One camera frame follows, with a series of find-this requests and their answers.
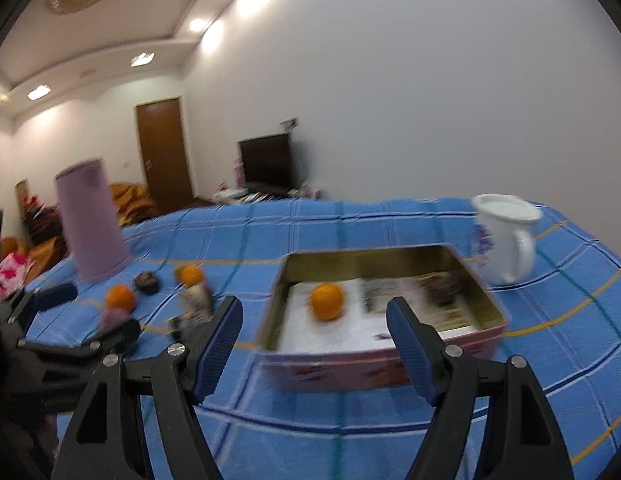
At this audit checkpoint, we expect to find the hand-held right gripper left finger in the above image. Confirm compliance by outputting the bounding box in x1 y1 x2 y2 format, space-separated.
50 296 244 480

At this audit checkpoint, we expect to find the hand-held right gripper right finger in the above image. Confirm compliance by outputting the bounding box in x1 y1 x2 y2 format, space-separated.
385 296 574 480

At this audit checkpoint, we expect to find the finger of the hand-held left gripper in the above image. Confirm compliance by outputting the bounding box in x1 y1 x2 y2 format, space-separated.
0 283 79 326
16 317 142 361

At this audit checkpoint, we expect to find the pink metal tin box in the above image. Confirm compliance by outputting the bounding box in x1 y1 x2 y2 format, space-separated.
250 243 512 393

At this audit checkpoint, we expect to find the orange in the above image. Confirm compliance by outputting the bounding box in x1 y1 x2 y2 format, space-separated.
310 282 347 321
174 265 206 288
105 285 136 311

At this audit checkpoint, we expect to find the brown leather sofa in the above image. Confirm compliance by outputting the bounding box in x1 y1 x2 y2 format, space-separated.
0 237 67 273

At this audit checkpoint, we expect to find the pink floral pillow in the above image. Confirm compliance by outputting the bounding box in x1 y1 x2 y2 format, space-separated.
0 252 31 301

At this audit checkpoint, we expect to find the newspaper lining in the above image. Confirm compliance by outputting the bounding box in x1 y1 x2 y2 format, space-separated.
280 272 479 351

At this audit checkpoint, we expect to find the dark wooden chair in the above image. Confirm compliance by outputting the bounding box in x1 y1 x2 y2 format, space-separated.
15 180 61 251

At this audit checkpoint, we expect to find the purple kettle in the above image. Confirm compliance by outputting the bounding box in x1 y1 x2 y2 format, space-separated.
54 158 132 282

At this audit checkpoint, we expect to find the blue plaid blanket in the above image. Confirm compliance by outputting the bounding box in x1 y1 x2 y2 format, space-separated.
20 197 621 480

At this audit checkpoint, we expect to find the brown leather armchair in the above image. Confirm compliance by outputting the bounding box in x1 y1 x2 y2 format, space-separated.
110 183 156 226

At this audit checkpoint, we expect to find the white floral mug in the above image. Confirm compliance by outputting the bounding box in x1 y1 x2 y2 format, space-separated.
471 193 544 286

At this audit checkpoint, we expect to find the white television stand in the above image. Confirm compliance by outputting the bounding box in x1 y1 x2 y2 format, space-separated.
210 185 321 206

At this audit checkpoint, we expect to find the brown wooden door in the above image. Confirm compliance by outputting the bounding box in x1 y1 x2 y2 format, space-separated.
135 97 194 201

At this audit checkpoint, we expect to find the black television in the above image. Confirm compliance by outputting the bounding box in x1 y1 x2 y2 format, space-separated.
239 135 294 190

